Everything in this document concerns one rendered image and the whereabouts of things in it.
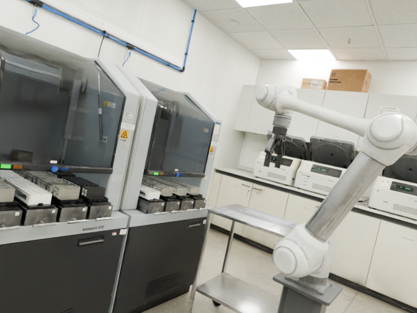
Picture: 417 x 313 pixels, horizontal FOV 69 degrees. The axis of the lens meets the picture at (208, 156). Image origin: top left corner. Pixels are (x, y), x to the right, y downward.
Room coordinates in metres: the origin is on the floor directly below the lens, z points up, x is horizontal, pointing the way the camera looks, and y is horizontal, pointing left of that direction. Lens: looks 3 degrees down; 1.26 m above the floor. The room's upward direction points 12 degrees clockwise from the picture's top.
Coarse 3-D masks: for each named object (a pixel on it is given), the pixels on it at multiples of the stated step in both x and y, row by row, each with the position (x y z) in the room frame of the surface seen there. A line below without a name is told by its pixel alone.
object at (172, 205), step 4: (164, 200) 2.00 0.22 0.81; (168, 200) 1.99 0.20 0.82; (172, 200) 2.02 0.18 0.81; (176, 200) 2.06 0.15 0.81; (164, 204) 1.98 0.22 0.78; (168, 204) 1.99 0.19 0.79; (172, 204) 2.02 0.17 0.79; (176, 204) 2.05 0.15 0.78; (164, 208) 1.98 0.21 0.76; (168, 208) 2.00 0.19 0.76; (172, 208) 2.03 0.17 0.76; (176, 208) 2.06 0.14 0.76; (172, 212) 1.97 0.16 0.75; (176, 212) 2.00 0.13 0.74
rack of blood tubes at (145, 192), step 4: (140, 188) 1.94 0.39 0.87; (144, 188) 1.97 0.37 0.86; (148, 188) 2.00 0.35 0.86; (140, 192) 2.07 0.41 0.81; (144, 192) 2.05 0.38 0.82; (148, 192) 1.89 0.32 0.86; (152, 192) 1.91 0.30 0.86; (156, 192) 1.94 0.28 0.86; (144, 196) 1.91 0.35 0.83; (148, 196) 1.89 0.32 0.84; (152, 196) 1.91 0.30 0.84; (156, 196) 1.94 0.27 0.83
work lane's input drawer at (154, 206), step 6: (138, 198) 1.92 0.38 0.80; (144, 198) 1.90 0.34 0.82; (138, 204) 1.91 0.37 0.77; (144, 204) 1.88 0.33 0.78; (150, 204) 1.86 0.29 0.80; (156, 204) 1.90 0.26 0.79; (162, 204) 1.94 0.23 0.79; (150, 210) 1.87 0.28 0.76; (156, 210) 1.91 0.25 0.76; (162, 210) 1.95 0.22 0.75
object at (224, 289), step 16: (224, 208) 2.09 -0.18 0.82; (240, 208) 2.20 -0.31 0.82; (208, 224) 1.96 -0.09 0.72; (256, 224) 1.82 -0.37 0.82; (272, 224) 1.91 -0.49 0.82; (288, 224) 2.00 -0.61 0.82; (224, 272) 2.32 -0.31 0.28; (192, 288) 1.97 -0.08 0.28; (208, 288) 2.01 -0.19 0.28; (224, 288) 2.05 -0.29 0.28; (240, 288) 2.10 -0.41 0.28; (256, 288) 2.16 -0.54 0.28; (192, 304) 1.97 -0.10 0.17; (224, 304) 1.86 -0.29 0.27; (240, 304) 1.88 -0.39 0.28; (256, 304) 1.93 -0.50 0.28; (272, 304) 1.97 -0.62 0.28
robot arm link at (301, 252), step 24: (384, 120) 1.03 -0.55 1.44; (408, 120) 1.03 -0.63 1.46; (360, 144) 1.14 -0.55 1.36; (384, 144) 1.03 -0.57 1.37; (408, 144) 1.05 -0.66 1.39; (360, 168) 1.11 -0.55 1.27; (336, 192) 1.16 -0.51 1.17; (360, 192) 1.12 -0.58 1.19; (312, 216) 1.22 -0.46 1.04; (336, 216) 1.15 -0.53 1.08; (288, 240) 1.21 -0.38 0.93; (312, 240) 1.17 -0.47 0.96; (288, 264) 1.16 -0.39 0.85; (312, 264) 1.18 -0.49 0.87
